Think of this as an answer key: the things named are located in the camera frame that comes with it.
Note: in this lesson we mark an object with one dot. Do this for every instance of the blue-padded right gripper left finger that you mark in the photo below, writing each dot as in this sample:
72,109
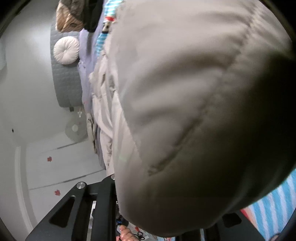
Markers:
69,218

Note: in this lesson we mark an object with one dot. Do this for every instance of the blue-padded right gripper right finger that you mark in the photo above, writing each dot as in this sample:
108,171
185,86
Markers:
232,226

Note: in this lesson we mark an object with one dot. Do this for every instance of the beige quilted down jacket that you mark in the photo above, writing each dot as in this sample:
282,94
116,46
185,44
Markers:
185,104

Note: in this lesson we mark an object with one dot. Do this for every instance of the brown patterned folded clothes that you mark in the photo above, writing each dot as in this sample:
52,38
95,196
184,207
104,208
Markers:
70,16

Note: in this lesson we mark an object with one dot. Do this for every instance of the left hand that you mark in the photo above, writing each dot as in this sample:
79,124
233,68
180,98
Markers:
126,234

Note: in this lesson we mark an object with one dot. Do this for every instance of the blue monkey-print blanket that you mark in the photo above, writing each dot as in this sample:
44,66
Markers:
272,208

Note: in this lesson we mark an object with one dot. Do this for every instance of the white wardrobe with red stickers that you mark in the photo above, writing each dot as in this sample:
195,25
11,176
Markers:
46,170

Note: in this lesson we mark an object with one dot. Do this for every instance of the white electric fan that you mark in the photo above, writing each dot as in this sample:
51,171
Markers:
76,128

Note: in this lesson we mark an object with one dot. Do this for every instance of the grey quilted headboard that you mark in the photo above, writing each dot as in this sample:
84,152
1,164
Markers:
66,78

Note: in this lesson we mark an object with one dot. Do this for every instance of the white round cushion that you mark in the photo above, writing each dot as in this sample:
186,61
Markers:
66,50

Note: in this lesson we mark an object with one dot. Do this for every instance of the grey-purple duvet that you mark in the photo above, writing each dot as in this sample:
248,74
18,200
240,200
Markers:
86,65

